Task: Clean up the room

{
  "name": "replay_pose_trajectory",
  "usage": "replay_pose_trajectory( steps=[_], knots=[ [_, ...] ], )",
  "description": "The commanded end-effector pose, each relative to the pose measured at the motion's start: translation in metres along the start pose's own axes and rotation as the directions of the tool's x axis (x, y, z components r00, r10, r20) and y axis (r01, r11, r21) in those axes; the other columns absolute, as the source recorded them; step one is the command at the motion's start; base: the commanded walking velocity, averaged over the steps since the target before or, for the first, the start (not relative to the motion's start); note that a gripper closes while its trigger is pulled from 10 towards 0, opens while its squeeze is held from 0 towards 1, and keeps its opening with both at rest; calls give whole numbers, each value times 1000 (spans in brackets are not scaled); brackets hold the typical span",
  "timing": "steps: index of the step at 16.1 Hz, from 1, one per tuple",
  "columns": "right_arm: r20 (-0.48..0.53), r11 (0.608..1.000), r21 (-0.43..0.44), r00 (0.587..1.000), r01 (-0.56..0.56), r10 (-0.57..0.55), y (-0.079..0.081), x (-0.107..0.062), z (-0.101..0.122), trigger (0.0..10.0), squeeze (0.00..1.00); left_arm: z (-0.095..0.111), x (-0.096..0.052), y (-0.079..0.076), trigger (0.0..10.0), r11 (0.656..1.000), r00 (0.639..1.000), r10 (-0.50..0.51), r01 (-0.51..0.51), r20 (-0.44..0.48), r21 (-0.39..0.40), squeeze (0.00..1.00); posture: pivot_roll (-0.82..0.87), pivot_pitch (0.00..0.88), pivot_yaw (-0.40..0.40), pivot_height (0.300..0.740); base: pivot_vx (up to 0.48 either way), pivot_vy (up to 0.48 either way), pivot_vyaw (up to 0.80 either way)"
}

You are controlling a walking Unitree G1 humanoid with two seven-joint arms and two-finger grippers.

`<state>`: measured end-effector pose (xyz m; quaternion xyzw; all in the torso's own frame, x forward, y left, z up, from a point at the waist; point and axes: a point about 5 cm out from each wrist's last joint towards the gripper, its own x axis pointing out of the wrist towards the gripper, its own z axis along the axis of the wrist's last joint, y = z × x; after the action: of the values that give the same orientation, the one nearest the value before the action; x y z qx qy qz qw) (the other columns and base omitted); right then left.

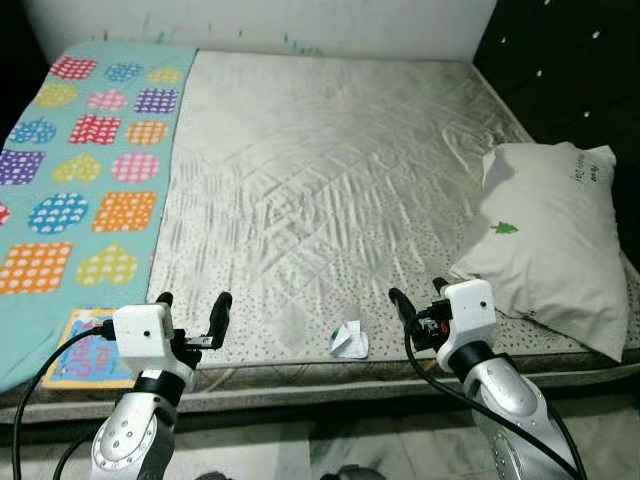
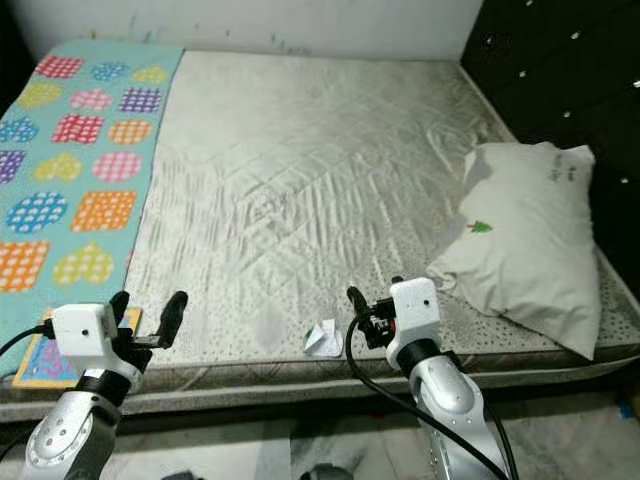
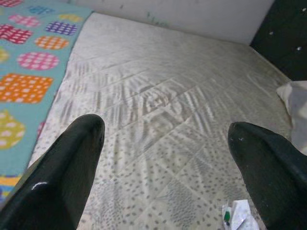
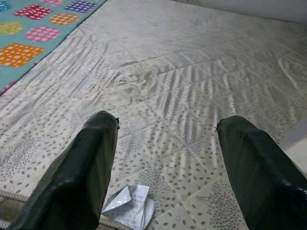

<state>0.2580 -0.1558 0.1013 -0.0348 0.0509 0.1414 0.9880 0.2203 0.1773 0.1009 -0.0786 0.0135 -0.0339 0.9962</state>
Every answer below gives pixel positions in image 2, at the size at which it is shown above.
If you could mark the grey quilted mattress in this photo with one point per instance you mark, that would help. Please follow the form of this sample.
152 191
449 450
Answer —
310 180

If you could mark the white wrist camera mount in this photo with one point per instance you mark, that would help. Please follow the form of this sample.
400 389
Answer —
415 305
82 325

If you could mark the white pillow with green tree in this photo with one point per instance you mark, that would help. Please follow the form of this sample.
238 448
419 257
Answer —
520 250

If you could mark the teal blanket with colourful patches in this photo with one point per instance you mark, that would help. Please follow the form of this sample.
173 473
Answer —
60 190

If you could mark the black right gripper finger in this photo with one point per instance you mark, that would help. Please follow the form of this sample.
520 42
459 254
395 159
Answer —
361 308
396 282

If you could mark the grey robot right leg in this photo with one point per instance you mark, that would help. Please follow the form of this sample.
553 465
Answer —
322 474

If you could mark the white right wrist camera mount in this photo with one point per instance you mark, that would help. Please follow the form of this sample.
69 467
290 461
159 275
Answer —
415 305

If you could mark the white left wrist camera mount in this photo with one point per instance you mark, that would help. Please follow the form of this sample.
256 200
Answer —
82 325

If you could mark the black tufted headboard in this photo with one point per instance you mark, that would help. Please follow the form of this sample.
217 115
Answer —
550 60

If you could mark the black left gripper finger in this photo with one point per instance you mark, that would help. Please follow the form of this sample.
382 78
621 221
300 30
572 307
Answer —
174 315
120 306

